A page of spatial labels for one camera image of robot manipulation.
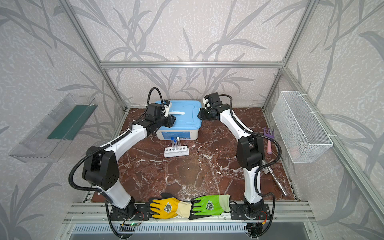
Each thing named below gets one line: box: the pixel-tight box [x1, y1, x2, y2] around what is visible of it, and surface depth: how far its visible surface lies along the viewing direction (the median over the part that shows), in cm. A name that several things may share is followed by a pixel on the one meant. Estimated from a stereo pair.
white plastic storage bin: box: [156, 127, 200, 140], surface depth 95 cm
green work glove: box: [188, 194, 231, 220], surface depth 76 cm
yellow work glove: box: [145, 192, 193, 220], surface depth 75 cm
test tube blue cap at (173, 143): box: [170, 137, 175, 151], surface depth 88 cm
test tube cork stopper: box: [176, 136, 182, 150], surface depth 88 cm
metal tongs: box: [267, 166, 287, 196], surface depth 83 cm
